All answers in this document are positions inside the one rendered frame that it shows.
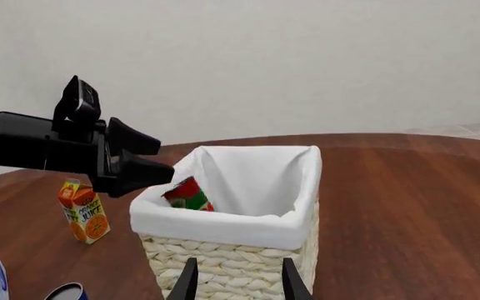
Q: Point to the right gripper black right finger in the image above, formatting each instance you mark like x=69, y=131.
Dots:
x=293, y=284

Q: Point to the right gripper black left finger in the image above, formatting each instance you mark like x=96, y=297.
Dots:
x=186, y=284

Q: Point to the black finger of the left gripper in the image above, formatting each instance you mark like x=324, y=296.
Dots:
x=142, y=173
x=133, y=139

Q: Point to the wicker basket with white liner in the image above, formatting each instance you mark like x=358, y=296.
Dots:
x=240, y=225

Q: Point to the red and green tin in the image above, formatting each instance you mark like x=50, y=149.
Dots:
x=190, y=197

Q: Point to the orange juice carton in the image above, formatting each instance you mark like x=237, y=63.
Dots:
x=85, y=215

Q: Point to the blue tin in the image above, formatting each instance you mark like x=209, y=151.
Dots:
x=67, y=292

